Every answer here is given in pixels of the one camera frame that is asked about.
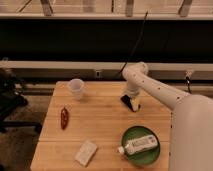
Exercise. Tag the green plate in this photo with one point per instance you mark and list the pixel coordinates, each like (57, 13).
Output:
(142, 158)

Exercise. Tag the red chili pepper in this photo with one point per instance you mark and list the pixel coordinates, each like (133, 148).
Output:
(64, 118)

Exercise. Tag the white sponge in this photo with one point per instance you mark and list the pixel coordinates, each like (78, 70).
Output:
(86, 152)

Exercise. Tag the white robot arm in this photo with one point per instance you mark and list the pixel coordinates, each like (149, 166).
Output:
(191, 135)

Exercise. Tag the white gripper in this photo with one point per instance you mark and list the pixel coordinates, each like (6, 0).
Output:
(135, 103)

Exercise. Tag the black office chair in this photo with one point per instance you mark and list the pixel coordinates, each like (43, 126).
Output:
(10, 99)

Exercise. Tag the white plastic bottle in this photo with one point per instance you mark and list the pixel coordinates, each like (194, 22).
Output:
(137, 145)

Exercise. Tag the clear plastic cup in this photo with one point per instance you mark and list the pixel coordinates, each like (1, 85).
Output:
(76, 87)

